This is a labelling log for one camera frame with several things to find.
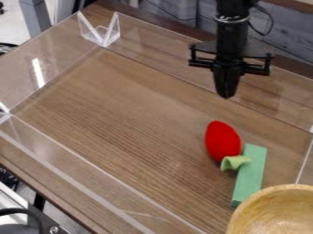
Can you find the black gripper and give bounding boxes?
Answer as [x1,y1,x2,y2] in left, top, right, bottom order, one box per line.
[188,40,274,98]

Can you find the red plush strawberry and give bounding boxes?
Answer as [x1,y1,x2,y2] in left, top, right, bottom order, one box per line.
[205,121,250,171]

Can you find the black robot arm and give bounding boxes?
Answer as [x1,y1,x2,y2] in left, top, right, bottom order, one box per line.
[188,0,274,99]

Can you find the green rectangular block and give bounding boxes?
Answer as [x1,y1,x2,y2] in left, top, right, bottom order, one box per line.
[231,144,267,207]

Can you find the wooden bowl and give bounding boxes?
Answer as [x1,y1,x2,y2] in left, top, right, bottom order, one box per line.
[226,184,313,234]

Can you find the clear acrylic enclosure wall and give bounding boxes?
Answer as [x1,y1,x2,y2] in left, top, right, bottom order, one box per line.
[0,8,313,234]

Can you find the black metal bracket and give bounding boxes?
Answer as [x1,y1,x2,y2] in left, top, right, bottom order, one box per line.
[28,205,71,234]

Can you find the black cable on floor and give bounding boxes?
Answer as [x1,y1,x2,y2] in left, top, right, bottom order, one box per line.
[0,206,32,227]

